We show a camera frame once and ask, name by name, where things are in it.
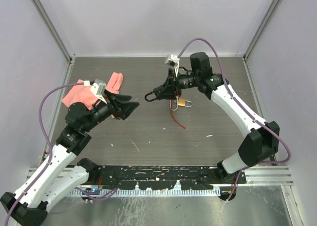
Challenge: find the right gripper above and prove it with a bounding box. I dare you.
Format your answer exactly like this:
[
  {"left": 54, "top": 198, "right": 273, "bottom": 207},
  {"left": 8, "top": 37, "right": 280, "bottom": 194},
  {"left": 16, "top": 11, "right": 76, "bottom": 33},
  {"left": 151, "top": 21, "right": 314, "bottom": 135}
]
[{"left": 156, "top": 68, "right": 199, "bottom": 101}]

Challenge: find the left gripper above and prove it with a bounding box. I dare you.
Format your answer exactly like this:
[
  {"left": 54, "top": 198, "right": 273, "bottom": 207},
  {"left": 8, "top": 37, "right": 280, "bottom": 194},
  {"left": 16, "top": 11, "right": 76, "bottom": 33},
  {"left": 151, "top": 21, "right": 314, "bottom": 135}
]
[{"left": 83, "top": 89, "right": 139, "bottom": 132}]

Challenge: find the black padlock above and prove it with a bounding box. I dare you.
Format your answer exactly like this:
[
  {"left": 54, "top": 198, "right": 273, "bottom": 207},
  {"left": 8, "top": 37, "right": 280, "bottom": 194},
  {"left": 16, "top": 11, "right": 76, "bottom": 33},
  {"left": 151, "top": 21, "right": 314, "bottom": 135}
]
[{"left": 144, "top": 87, "right": 161, "bottom": 102}]

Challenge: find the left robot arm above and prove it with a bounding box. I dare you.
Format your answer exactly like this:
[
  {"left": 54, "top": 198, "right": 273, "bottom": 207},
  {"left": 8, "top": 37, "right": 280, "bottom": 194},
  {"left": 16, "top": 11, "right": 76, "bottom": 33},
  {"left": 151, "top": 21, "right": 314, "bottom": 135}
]
[{"left": 0, "top": 91, "right": 139, "bottom": 226}]

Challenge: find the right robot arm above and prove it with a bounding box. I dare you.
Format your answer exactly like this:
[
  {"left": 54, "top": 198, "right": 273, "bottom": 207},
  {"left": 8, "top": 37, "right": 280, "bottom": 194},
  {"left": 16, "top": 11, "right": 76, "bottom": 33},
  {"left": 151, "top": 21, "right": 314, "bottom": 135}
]
[{"left": 151, "top": 52, "right": 279, "bottom": 183}]

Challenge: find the large brass padlock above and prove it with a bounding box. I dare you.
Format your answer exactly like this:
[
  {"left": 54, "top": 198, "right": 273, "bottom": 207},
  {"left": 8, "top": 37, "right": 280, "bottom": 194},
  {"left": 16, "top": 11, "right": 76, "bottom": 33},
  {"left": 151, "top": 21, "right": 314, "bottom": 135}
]
[{"left": 169, "top": 99, "right": 178, "bottom": 112}]

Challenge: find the small brass padlock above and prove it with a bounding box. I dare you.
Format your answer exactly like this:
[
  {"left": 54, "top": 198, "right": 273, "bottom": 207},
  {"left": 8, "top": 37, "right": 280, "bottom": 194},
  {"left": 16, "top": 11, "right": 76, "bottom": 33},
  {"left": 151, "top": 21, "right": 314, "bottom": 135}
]
[{"left": 177, "top": 98, "right": 193, "bottom": 108}]

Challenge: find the pink cloth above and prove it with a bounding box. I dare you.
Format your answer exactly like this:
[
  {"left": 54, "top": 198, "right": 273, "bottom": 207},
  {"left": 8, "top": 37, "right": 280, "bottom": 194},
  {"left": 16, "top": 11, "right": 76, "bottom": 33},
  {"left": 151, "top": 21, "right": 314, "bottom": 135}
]
[{"left": 61, "top": 72, "right": 123, "bottom": 110}]

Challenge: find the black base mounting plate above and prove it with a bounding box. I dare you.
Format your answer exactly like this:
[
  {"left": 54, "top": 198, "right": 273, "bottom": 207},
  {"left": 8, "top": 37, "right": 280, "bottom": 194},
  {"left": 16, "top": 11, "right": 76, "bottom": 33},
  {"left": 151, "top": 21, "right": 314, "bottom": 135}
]
[{"left": 79, "top": 165, "right": 246, "bottom": 191}]

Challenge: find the red cable seal lock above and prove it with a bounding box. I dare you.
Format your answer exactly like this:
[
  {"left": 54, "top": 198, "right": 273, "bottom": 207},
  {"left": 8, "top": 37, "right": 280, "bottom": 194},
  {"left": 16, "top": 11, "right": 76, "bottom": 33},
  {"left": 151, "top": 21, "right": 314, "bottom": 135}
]
[{"left": 169, "top": 101, "right": 189, "bottom": 131}]

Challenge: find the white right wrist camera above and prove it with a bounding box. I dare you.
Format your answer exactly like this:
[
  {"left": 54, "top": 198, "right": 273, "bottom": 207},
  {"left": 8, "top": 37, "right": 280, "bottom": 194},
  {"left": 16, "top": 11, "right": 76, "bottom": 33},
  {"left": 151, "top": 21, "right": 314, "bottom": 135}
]
[{"left": 165, "top": 54, "right": 180, "bottom": 77}]

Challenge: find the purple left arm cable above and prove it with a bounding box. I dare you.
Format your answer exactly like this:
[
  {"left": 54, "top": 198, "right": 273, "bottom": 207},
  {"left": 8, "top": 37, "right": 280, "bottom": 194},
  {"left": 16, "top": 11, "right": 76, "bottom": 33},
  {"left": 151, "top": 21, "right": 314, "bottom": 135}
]
[{"left": 4, "top": 81, "right": 117, "bottom": 226}]

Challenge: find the slotted cable duct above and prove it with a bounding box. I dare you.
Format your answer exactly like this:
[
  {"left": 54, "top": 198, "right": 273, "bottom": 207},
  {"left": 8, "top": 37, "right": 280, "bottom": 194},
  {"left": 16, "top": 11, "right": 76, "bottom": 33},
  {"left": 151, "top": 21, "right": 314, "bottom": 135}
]
[{"left": 69, "top": 188, "right": 220, "bottom": 197}]

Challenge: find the aluminium frame rail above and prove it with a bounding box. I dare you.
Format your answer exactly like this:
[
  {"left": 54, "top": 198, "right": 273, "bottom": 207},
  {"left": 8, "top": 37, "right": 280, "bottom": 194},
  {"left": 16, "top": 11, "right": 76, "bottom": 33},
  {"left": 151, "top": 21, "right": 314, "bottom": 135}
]
[{"left": 27, "top": 165, "right": 294, "bottom": 187}]

